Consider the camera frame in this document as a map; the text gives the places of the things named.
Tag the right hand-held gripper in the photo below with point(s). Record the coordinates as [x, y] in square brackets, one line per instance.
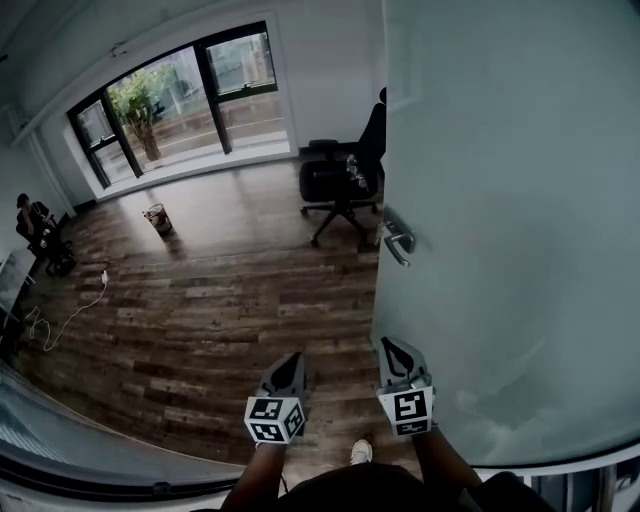
[411, 407]

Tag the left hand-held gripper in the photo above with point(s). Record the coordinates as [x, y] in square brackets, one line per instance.
[272, 417]

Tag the frosted glass door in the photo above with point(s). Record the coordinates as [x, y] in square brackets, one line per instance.
[525, 200]

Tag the person's left forearm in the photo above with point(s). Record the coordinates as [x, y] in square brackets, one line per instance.
[260, 475]

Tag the person's right forearm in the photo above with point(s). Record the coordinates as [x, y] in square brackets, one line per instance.
[442, 465]

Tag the person's white shoe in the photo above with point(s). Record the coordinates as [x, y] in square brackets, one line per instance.
[361, 452]

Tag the person's dark clothing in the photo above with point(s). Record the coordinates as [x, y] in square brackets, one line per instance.
[360, 492]

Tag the black office chair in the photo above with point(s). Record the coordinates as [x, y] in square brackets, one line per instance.
[332, 182]

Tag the white power strip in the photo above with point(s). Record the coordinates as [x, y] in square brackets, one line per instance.
[105, 276]

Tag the black-framed window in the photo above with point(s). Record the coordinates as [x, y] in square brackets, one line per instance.
[220, 107]

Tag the white desk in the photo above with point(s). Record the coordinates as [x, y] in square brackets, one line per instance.
[12, 280]

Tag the green plant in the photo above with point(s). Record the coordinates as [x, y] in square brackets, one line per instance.
[140, 110]

